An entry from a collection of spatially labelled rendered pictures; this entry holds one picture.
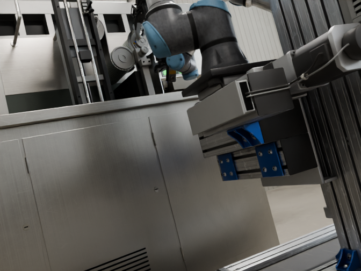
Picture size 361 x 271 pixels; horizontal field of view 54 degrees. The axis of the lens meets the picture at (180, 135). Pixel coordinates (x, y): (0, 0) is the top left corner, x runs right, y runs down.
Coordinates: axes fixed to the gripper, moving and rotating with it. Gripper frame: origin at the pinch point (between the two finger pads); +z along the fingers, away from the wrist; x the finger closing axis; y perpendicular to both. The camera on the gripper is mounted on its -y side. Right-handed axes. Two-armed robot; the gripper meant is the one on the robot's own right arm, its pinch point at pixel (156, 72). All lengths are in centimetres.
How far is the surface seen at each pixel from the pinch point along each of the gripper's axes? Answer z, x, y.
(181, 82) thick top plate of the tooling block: -6.4, -9.6, -8.7
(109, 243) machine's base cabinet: -29, 53, -71
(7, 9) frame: 31, 61, 51
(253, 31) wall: 165, -251, 93
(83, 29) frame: -14.1, 38.9, 18.0
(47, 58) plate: 30, 47, 23
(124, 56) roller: -2.5, 17.0, 8.8
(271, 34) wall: 161, -277, 87
